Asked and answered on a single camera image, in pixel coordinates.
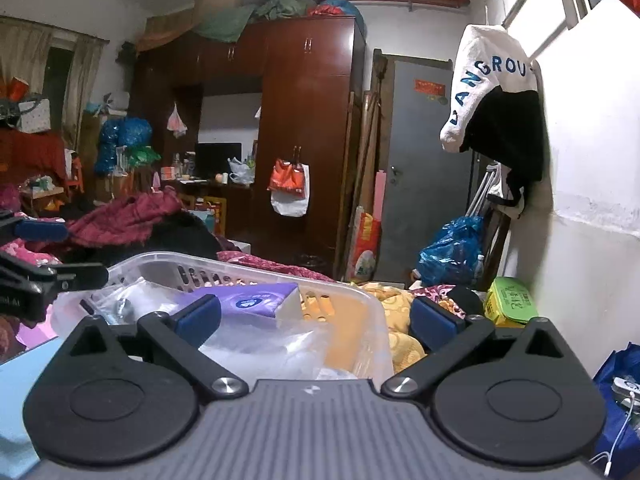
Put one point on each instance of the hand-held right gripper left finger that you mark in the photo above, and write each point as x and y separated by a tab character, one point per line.
200	317

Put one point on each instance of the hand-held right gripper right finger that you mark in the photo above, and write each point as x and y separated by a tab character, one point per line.
432	325

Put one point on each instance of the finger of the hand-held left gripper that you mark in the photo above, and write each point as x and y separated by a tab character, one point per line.
42	231
75	277

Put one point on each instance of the purple tissue pack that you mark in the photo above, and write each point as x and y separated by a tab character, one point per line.
250	300

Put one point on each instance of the white plastic basket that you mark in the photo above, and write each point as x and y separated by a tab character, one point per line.
160	265

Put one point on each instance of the clear plastic bag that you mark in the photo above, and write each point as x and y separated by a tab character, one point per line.
280	350

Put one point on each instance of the pink blanket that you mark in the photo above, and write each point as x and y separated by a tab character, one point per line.
37	334

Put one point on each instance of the yellow patterned blanket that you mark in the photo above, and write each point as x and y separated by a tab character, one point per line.
395	310

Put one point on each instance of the red cloth covered furniture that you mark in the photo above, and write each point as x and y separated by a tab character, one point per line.
30	152

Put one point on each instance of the maroon plaid blanket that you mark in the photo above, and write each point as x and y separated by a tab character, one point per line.
125	215

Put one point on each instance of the black clothing pile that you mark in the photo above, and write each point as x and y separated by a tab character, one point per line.
185	237

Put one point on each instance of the green box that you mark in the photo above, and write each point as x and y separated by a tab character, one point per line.
510	300

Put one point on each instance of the maroon floral bedding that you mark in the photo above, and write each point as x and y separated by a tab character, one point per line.
270	262

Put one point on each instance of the colourful rice sack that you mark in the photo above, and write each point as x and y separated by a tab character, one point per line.
365	245

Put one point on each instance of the blue plastic bag pile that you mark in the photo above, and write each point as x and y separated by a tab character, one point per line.
125	135

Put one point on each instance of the metal crutches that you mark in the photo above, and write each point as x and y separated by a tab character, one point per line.
482	195

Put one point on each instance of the pink roll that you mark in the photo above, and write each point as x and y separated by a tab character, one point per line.
380	195

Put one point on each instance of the black monitor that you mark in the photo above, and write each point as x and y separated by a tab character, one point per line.
215	160

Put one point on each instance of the grey door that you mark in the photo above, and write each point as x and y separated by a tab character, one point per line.
420	160

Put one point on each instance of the orange white plastic bag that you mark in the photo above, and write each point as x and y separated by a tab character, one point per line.
287	175

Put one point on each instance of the pink plastic bag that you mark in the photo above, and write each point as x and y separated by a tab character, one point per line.
176	122

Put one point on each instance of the beige curtain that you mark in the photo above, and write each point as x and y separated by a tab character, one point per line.
25	55

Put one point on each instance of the wooden boards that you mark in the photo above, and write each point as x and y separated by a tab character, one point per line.
367	160

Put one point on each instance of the black hanging garment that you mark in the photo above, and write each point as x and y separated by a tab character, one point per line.
510	135

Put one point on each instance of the blue shopping bag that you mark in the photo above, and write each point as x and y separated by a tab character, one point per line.
615	435

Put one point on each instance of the brown wooden wardrobe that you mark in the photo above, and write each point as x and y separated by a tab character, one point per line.
310	110

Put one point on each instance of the white lettered hoodie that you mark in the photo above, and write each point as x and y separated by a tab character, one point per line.
480	60

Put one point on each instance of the green cloth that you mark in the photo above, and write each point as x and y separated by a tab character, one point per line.
225	25

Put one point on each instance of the red cloth bundle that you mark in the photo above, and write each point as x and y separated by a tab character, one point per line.
330	10

